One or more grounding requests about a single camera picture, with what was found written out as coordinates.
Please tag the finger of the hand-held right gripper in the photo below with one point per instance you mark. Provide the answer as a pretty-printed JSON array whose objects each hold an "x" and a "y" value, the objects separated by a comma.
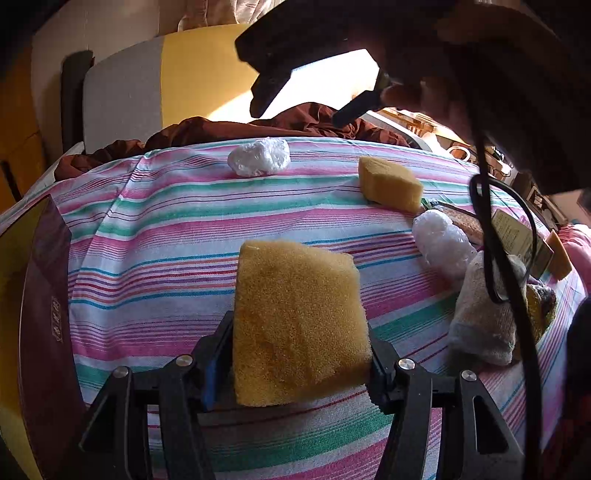
[
  {"x": 270, "y": 90},
  {"x": 358, "y": 106}
]

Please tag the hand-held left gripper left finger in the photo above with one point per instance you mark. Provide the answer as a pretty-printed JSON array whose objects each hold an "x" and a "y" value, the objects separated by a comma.
[{"x": 213, "y": 383}]

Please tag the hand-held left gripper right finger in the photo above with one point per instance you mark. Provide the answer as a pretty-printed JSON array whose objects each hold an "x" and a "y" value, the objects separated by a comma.
[{"x": 381, "y": 374}]

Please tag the white plastic ball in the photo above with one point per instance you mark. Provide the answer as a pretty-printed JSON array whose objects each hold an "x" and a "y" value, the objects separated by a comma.
[{"x": 258, "y": 157}]

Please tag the small yellow sponge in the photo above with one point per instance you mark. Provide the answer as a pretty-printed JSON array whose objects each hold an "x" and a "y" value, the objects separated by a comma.
[{"x": 390, "y": 184}]

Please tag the large yellow sponge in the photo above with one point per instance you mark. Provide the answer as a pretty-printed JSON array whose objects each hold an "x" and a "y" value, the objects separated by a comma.
[{"x": 295, "y": 323}]

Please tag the beige sock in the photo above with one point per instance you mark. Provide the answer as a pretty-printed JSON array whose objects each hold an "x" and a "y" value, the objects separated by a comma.
[{"x": 485, "y": 318}]

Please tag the white bubble wrap bundle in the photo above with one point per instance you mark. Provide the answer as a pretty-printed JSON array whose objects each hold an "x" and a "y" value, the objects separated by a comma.
[{"x": 438, "y": 242}]

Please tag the person's right hand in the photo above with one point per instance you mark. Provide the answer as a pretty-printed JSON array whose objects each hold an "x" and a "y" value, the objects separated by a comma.
[{"x": 415, "y": 99}]

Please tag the wooden side table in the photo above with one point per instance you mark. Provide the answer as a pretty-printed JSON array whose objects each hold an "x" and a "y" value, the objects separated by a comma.
[{"x": 415, "y": 121}]

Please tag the maroon cloth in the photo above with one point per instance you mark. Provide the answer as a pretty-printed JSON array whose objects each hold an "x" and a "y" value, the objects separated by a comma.
[{"x": 207, "y": 131}]

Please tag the beige curtain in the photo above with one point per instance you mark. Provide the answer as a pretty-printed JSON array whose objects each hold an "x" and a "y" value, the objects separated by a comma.
[{"x": 207, "y": 11}]

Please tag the white mug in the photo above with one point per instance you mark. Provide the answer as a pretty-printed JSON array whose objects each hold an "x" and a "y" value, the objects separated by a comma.
[{"x": 461, "y": 152}]

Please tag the striped pink green cloth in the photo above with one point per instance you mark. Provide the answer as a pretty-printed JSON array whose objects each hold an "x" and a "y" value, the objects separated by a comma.
[{"x": 161, "y": 277}]

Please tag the yellow and dark scourer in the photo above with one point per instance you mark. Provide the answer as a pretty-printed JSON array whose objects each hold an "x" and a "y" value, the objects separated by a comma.
[{"x": 542, "y": 309}]

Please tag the green cardboard box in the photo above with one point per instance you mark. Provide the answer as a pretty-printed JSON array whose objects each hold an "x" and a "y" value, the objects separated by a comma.
[{"x": 512, "y": 235}]

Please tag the orange sponge piece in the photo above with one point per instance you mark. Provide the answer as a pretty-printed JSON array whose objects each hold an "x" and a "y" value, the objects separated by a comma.
[{"x": 559, "y": 256}]

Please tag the wooden wardrobe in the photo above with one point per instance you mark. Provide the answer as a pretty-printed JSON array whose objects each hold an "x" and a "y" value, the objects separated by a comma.
[{"x": 18, "y": 138}]

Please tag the white chair frame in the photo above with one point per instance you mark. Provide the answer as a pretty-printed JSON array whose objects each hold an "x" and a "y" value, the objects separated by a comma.
[{"x": 406, "y": 131}]

